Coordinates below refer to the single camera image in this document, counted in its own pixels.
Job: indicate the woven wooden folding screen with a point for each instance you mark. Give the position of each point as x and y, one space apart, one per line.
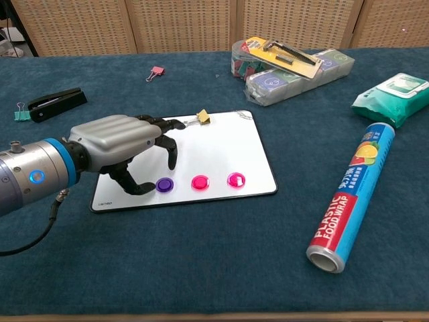
184 27

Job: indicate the clear box of binder clips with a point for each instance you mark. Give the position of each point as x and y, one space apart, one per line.
241 65

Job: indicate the green binder clip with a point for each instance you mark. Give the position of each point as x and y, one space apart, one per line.
21 115

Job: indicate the black stapler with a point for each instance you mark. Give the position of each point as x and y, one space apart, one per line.
57 104

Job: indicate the pink binder clip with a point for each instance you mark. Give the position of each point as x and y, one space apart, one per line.
157 70

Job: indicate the silver paper clip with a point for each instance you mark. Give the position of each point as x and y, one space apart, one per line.
244 115

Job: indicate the blue felt table cover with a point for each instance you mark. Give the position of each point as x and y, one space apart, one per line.
201 261

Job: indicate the yellow binder clip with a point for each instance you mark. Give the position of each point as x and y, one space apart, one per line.
203 117

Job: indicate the blue plastic food wrap roll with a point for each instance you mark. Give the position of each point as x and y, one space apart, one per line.
355 194

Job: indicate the wrapped row of tissue packs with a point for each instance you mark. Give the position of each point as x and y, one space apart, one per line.
285 87

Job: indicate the white magnetic board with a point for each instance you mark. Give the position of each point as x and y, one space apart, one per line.
218 151

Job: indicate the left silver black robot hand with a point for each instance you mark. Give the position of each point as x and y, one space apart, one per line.
114 137

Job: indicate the green wet wipes pack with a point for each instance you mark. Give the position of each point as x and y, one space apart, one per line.
385 104

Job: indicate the purple round magnet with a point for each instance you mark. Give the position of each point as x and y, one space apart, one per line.
164 184

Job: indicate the razor in yellow blister pack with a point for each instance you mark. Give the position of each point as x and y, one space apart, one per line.
285 57

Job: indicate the pink round magnet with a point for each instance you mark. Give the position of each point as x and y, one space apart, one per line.
236 180
200 182

